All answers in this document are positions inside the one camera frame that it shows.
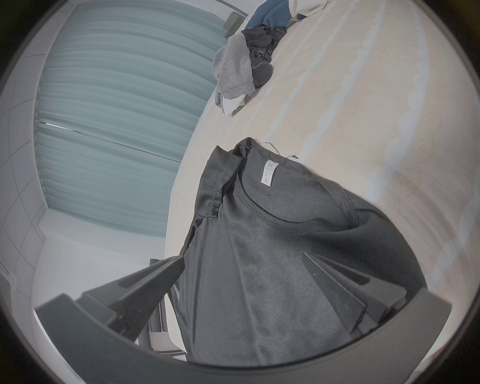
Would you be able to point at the pile of clothes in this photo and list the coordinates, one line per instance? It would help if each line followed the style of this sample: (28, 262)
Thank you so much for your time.
(240, 63)

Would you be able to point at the black T-shirt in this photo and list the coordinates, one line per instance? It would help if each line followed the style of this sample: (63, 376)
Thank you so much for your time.
(270, 281)

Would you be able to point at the grey bedside table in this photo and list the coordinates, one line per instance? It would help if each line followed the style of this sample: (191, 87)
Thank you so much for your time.
(233, 21)

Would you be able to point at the blue-green curtain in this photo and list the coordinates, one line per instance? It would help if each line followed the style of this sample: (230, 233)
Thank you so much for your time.
(112, 131)

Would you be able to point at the white ceiling air vent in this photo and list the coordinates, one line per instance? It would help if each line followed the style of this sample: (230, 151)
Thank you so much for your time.
(5, 287)

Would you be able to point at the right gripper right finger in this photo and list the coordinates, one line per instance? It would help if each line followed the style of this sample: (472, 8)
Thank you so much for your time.
(352, 300)

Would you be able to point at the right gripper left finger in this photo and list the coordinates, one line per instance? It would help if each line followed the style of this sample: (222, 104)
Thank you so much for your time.
(127, 300)

